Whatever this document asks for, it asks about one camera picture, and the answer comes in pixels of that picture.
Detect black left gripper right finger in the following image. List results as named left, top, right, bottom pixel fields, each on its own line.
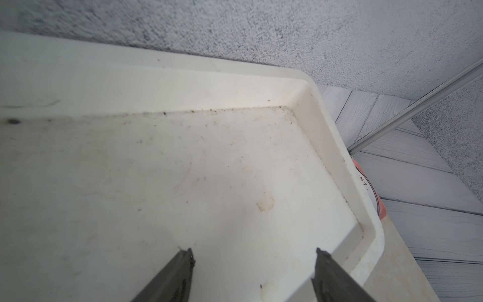
left=311, top=248, right=375, bottom=302

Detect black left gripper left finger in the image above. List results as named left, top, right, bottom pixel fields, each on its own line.
left=132, top=249, right=196, bottom=302

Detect white drawer cabinet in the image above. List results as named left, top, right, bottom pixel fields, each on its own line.
left=1, top=31, right=385, bottom=301

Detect pink plastic tray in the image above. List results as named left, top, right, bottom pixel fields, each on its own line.
left=352, top=159, right=387, bottom=220

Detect white patterned plate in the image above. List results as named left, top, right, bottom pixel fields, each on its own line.
left=355, top=166, right=381, bottom=215

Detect aluminium frame post right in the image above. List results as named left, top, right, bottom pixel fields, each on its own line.
left=348, top=59, right=482, bottom=156

